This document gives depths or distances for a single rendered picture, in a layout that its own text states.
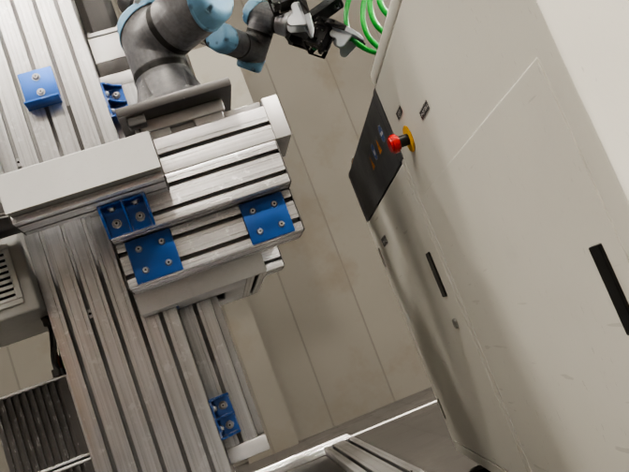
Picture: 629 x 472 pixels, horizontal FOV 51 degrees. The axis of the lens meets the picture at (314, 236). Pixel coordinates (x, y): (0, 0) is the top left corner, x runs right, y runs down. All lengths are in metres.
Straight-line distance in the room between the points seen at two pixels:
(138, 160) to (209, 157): 0.17
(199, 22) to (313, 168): 2.98
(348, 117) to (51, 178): 3.36
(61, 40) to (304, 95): 2.92
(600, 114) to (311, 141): 3.68
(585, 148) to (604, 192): 0.05
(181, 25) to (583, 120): 0.87
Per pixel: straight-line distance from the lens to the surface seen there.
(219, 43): 1.80
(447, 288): 1.40
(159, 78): 1.37
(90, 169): 1.19
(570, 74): 0.70
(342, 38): 1.82
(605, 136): 0.69
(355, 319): 4.11
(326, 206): 4.20
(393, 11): 1.14
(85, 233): 1.50
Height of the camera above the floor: 0.51
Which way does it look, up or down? 8 degrees up
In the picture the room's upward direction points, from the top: 21 degrees counter-clockwise
